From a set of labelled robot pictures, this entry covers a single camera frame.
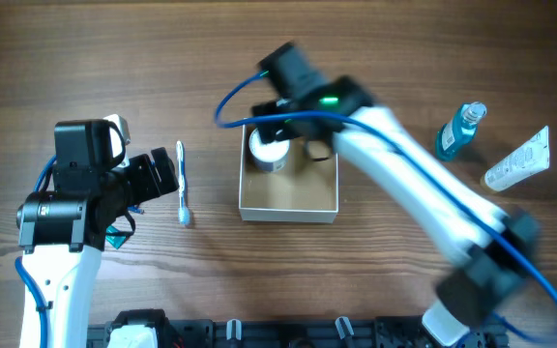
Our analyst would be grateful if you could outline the white lotion tube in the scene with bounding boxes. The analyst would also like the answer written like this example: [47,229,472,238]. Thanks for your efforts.
[481,126,550,192]

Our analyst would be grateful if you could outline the white cardboard box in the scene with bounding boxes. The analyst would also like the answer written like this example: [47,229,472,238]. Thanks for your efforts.
[238,126,339,223]

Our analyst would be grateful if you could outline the white round jar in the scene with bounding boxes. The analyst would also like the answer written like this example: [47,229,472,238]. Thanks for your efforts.
[249,129,290,172]

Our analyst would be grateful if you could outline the red green toothpaste tube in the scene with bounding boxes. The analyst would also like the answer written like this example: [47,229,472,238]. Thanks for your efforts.
[105,226,133,249]

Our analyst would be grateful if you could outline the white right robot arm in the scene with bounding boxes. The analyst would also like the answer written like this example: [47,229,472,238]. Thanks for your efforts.
[251,43,540,347]

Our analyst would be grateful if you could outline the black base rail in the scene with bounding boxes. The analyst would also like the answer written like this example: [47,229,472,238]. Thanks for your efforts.
[86,308,510,348]

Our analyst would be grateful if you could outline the blue mouthwash bottle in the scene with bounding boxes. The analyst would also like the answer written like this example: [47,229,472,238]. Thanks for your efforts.
[435,101,487,161]

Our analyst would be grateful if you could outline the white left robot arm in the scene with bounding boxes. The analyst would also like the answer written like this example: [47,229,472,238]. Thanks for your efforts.
[15,119,178,347]

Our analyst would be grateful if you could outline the blue white toothbrush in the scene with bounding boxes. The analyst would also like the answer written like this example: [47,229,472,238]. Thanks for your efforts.
[176,140,191,226]

